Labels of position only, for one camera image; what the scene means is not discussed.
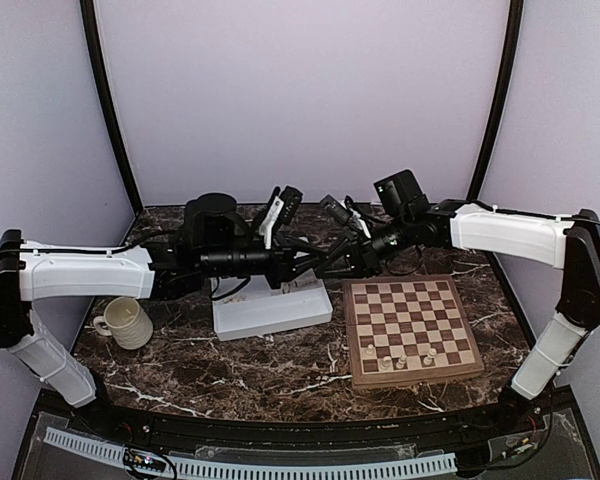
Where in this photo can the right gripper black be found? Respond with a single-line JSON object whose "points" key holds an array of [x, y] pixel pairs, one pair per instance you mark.
{"points": [[362, 260]]}

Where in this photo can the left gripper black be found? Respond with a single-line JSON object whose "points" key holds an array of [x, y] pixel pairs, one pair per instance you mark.
{"points": [[283, 264]]}

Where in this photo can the white plastic divided tray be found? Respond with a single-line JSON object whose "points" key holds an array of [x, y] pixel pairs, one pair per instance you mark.
{"points": [[232, 321]]}

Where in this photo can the wooden chess board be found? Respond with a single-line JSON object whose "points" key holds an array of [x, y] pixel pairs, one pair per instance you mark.
{"points": [[408, 315]]}

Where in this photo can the white chess piece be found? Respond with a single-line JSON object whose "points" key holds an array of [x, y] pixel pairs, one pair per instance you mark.
{"points": [[430, 356], [401, 362]]}

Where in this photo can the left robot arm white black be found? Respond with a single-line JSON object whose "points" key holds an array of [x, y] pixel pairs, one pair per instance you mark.
{"points": [[147, 268]]}

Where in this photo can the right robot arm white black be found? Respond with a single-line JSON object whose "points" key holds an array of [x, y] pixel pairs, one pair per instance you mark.
{"points": [[567, 246]]}

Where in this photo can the white chess pieces pile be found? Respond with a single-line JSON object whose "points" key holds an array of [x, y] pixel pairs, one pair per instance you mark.
{"points": [[256, 291]]}

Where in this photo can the cream ribbed ceramic mug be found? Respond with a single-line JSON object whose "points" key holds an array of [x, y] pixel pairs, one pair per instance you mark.
{"points": [[126, 322]]}

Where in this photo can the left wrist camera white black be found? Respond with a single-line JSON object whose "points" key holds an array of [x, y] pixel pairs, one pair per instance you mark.
{"points": [[280, 210]]}

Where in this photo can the black front rail base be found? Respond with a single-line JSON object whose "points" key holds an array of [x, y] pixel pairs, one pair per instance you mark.
{"points": [[550, 442]]}

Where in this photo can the white slotted cable duct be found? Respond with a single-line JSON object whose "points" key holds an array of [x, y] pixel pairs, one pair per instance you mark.
{"points": [[226, 463]]}

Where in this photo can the black right frame post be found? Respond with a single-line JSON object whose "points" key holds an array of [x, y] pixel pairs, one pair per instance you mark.
{"points": [[500, 94]]}

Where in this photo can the black frame post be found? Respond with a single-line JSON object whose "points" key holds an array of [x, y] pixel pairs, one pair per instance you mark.
{"points": [[500, 94], [108, 109]]}

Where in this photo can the black left frame post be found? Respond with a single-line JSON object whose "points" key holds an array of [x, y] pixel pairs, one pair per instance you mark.
{"points": [[108, 109]]}

